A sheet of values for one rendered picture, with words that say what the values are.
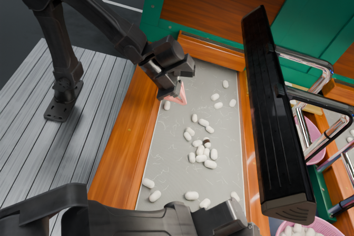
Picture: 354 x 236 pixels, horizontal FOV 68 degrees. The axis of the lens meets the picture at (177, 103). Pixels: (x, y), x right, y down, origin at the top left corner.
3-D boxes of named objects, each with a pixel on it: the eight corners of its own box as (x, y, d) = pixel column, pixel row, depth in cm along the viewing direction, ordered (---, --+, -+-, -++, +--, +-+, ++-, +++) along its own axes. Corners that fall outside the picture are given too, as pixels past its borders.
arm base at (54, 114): (84, 66, 93) (64, 61, 92) (64, 107, 79) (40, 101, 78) (84, 82, 99) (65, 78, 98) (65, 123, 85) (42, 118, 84)
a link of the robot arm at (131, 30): (152, 36, 74) (56, -54, 61) (145, 53, 68) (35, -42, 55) (126, 59, 81) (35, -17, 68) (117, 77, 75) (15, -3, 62)
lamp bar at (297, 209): (260, 216, 40) (286, 196, 35) (239, 21, 84) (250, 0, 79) (307, 227, 41) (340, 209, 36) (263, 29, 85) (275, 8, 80)
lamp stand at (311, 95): (203, 194, 80) (282, 92, 49) (205, 141, 94) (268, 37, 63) (260, 208, 82) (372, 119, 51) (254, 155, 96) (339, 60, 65)
